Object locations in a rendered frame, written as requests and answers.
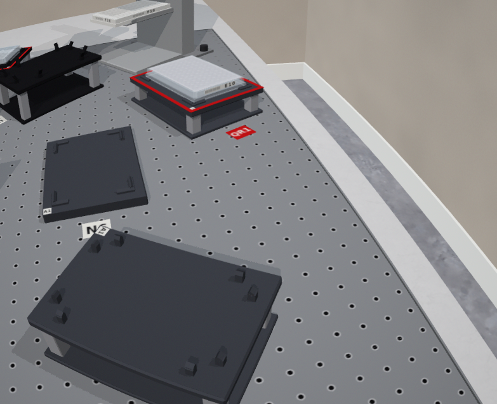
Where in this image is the grey shelf rack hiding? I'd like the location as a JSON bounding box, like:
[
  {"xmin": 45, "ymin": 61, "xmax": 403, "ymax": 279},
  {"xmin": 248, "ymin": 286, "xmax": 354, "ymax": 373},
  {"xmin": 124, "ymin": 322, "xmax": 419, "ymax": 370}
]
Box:
[{"xmin": 98, "ymin": 0, "xmax": 194, "ymax": 75}]

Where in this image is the dark grey plate on raised base with corner posts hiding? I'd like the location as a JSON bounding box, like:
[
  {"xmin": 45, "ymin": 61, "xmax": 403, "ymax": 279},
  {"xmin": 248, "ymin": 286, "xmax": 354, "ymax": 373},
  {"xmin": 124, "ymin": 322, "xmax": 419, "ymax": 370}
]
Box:
[{"xmin": 27, "ymin": 226, "xmax": 282, "ymax": 404}]

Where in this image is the black two-tier stand with grey legs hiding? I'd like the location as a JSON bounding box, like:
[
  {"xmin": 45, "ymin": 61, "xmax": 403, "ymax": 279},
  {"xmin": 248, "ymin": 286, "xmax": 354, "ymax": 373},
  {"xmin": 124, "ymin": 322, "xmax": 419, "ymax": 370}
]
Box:
[{"xmin": 0, "ymin": 41, "xmax": 104, "ymax": 125}]

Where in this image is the grey perforated work table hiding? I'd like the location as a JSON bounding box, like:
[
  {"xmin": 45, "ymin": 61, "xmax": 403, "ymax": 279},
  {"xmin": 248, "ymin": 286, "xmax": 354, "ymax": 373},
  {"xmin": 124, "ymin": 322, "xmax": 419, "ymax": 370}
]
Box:
[{"xmin": 0, "ymin": 62, "xmax": 483, "ymax": 404}]

